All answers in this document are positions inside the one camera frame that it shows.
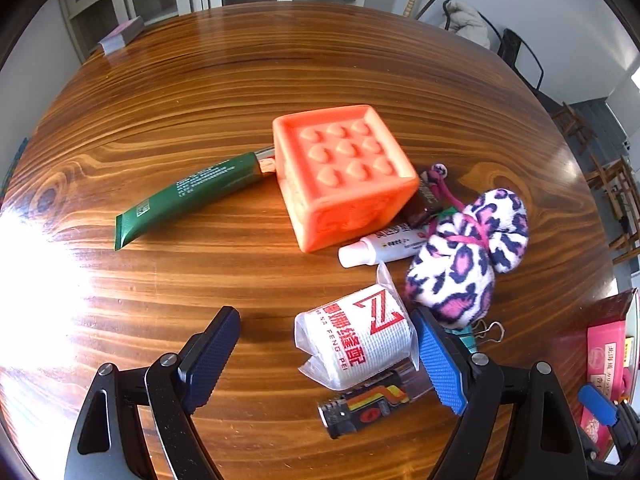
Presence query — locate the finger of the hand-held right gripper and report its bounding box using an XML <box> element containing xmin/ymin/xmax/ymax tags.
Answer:
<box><xmin>577</xmin><ymin>385</ymin><xmax>621</xmax><ymax>427</ymax></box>

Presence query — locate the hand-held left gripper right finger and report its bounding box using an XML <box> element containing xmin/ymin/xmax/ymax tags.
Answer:
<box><xmin>414</xmin><ymin>306</ymin><xmax>588</xmax><ymax>480</ymax></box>

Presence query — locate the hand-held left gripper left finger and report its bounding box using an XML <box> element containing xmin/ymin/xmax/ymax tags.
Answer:
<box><xmin>64</xmin><ymin>305</ymin><xmax>242</xmax><ymax>480</ymax></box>

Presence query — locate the teal binder clip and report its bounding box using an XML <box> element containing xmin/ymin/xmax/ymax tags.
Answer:
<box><xmin>452</xmin><ymin>321</ymin><xmax>504</xmax><ymax>357</ymax></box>

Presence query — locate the pink box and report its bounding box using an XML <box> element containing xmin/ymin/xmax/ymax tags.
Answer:
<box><xmin>582</xmin><ymin>287</ymin><xmax>640</xmax><ymax>463</ymax></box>

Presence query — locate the black lighter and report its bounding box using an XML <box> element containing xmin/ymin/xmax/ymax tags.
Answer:
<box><xmin>318</xmin><ymin>367</ymin><xmax>437</xmax><ymax>440</ymax></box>

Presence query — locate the white bandage roll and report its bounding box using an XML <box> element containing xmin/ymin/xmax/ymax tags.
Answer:
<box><xmin>294</xmin><ymin>265</ymin><xmax>419</xmax><ymax>392</ymax></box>

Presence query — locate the leopard print plush pouch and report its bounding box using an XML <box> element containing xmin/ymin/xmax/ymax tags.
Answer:
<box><xmin>405</xmin><ymin>188</ymin><xmax>530</xmax><ymax>332</ymax></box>

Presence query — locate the green tube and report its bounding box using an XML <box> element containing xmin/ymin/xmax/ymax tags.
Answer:
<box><xmin>114</xmin><ymin>146</ymin><xmax>276</xmax><ymax>252</ymax></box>

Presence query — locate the orange cube with bumps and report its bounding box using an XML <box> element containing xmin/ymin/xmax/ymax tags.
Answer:
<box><xmin>272</xmin><ymin>104</ymin><xmax>420</xmax><ymax>254</ymax></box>

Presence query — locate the small white tube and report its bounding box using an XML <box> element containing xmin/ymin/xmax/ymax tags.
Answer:
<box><xmin>338</xmin><ymin>224</ymin><xmax>432</xmax><ymax>269</ymax></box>

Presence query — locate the small brown case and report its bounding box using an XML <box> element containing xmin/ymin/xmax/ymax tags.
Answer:
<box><xmin>405</xmin><ymin>162</ymin><xmax>449</xmax><ymax>227</ymax></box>

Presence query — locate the wooden chair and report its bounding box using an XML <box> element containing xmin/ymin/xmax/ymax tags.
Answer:
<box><xmin>552</xmin><ymin>102</ymin><xmax>597</xmax><ymax>157</ymax></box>
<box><xmin>585</xmin><ymin>155</ymin><xmax>640</xmax><ymax>263</ymax></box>

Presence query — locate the black metal chair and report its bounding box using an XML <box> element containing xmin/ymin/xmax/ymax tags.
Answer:
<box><xmin>497</xmin><ymin>29</ymin><xmax>547</xmax><ymax>95</ymax></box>

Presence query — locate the white jacket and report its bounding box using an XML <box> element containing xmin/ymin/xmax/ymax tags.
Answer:
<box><xmin>443</xmin><ymin>0</ymin><xmax>493</xmax><ymax>51</ymax></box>

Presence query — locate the dark stick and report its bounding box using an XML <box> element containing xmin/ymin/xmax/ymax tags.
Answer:
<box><xmin>416</xmin><ymin>0</ymin><xmax>444</xmax><ymax>22</ymax></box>

